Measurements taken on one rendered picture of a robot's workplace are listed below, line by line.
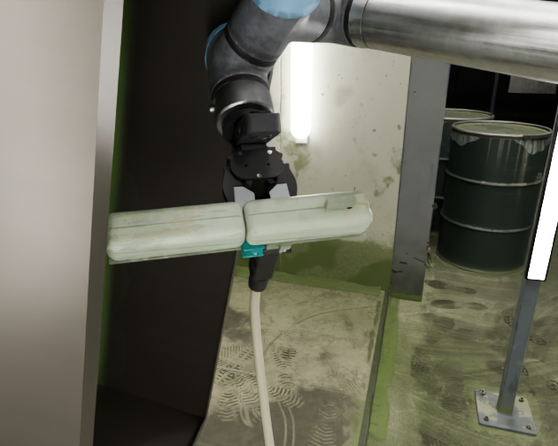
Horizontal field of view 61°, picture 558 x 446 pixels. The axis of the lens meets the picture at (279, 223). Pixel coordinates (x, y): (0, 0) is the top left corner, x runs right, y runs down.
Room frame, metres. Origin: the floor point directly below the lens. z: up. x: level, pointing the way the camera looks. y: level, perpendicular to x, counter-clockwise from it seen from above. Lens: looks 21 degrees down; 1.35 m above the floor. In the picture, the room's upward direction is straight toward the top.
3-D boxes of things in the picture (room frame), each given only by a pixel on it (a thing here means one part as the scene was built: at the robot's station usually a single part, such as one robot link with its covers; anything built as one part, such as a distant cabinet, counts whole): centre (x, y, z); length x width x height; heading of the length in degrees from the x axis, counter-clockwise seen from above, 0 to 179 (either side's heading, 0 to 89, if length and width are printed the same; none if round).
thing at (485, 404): (1.47, -0.88, 0.01); 0.20 x 0.20 x 0.01; 73
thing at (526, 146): (2.93, -1.37, 0.44); 0.59 x 0.58 x 0.89; 178
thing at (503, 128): (2.93, -1.37, 0.86); 0.54 x 0.54 x 0.01
